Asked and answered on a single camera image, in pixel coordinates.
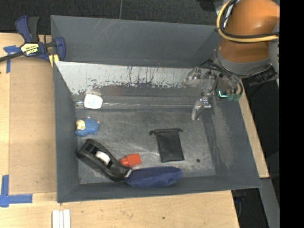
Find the black tape dispenser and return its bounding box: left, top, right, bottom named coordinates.
left=76, top=138, right=133, bottom=182

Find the grey metal bin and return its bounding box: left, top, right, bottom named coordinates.
left=49, top=15, right=263, bottom=203

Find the white rounded case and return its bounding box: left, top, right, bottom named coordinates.
left=83, top=93, right=104, bottom=110

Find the blue toy animal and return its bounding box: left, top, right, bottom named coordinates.
left=75, top=117, right=101, bottom=137

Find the red-orange small block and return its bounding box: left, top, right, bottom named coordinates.
left=119, top=153, right=142, bottom=168

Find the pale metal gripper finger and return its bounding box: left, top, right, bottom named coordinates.
left=190, top=97, right=212, bottom=121
left=184, top=66, right=211, bottom=88

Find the black drawstring pouch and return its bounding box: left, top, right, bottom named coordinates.
left=149, top=127, right=185, bottom=163

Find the dark blue cloth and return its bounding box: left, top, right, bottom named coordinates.
left=124, top=166, right=183, bottom=189

